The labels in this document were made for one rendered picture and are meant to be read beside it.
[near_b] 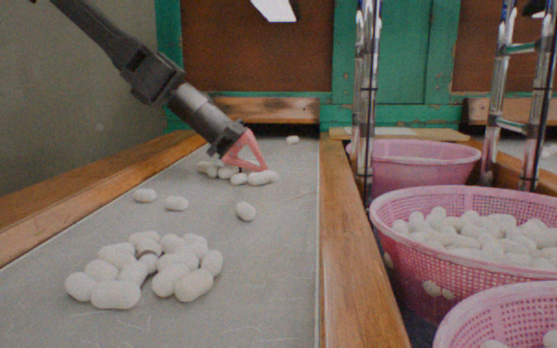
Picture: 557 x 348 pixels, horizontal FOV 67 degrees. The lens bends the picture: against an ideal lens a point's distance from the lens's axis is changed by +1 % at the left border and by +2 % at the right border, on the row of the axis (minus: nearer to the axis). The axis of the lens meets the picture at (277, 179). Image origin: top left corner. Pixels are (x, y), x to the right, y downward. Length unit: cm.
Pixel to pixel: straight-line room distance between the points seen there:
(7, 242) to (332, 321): 35
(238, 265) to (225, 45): 90
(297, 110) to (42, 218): 76
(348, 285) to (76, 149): 222
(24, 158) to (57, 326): 233
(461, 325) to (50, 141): 239
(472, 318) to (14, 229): 44
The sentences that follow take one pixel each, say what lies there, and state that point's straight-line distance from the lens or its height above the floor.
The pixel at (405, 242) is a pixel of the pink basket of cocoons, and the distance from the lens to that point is 42.
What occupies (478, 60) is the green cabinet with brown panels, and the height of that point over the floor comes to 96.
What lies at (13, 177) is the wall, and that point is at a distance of 275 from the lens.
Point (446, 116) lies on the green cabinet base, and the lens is 125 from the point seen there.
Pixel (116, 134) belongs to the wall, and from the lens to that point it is 234.
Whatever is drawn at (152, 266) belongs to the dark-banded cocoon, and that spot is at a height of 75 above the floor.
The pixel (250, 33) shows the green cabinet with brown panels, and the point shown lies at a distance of 123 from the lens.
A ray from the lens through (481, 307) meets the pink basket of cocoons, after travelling 34.
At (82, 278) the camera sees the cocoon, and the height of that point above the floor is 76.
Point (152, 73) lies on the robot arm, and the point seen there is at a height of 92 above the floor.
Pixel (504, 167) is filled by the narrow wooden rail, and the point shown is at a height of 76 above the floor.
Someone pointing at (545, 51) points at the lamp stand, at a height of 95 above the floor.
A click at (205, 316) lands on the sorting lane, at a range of 34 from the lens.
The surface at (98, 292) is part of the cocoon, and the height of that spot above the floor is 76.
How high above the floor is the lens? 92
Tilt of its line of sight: 14 degrees down
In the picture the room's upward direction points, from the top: straight up
